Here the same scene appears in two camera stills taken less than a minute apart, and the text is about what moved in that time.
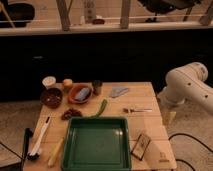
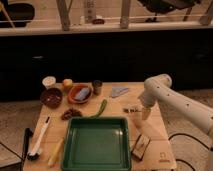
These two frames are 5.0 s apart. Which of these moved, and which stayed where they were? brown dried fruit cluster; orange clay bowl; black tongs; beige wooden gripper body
Moved: beige wooden gripper body
Stayed: brown dried fruit cluster; black tongs; orange clay bowl
